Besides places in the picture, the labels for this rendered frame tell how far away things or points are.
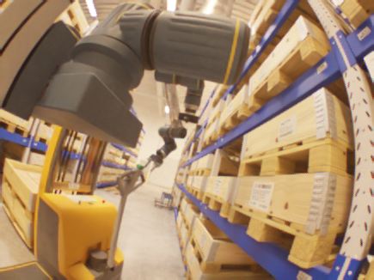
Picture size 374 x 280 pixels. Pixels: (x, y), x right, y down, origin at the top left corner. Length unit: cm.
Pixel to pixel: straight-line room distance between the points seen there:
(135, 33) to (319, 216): 76
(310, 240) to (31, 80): 88
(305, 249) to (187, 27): 74
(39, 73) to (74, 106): 16
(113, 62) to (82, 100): 16
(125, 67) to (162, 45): 11
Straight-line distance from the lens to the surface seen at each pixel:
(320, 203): 61
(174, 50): 41
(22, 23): 42
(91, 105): 30
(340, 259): 63
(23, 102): 40
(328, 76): 85
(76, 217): 150
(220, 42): 39
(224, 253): 150
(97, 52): 43
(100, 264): 174
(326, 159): 63
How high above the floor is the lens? 141
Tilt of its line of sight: 14 degrees up
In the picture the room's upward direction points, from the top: 15 degrees clockwise
